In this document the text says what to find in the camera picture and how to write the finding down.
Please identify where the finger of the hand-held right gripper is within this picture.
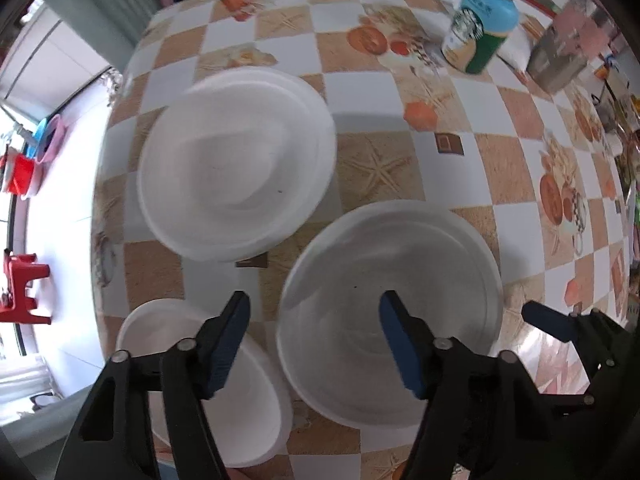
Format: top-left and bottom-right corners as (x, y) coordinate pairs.
(521, 301), (639, 407)

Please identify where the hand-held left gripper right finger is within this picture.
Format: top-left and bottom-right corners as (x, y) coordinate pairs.
(378, 290), (576, 480)

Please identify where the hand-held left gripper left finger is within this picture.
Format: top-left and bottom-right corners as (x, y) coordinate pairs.
(54, 290), (251, 480)

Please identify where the large white bowl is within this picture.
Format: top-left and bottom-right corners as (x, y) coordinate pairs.
(275, 200), (505, 430)

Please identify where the small white bowl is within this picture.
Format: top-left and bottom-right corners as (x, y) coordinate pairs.
(116, 298), (293, 468)

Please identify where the checkered printed tablecloth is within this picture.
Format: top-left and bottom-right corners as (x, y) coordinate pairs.
(90, 0), (640, 480)

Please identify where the red plastic stool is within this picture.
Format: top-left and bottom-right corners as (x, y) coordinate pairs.
(0, 252), (53, 326)

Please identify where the red plastic bucket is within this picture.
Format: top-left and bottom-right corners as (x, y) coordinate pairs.
(0, 152), (46, 197)

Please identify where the pink plastic basin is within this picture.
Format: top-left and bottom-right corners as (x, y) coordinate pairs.
(32, 114), (65, 163)

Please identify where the green capped drink bottle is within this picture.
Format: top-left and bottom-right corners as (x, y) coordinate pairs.
(441, 0), (523, 75)

